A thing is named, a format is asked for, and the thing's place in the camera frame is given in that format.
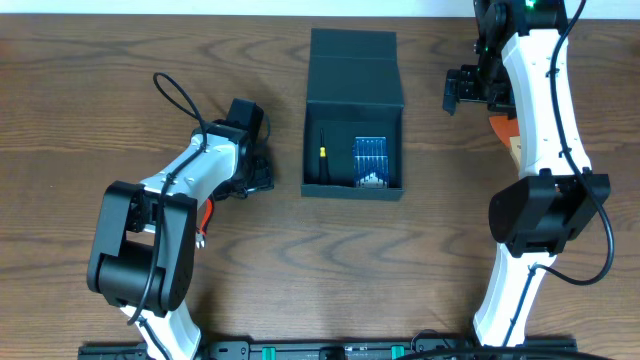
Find black yellow screwdriver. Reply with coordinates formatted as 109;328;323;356
319;129;330;185

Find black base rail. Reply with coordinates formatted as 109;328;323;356
77;337;578;360

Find blue precision screwdriver set case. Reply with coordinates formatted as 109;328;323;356
353;137;390;189

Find orange scraper wooden handle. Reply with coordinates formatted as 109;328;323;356
489;115;521;169

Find dark green open box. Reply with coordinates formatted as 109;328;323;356
301;28;404;201

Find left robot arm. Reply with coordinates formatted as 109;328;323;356
87;99;273;359

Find orange handled pliers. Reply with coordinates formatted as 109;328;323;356
196;197;215;249

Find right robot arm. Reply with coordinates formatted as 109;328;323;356
443;0;615;348

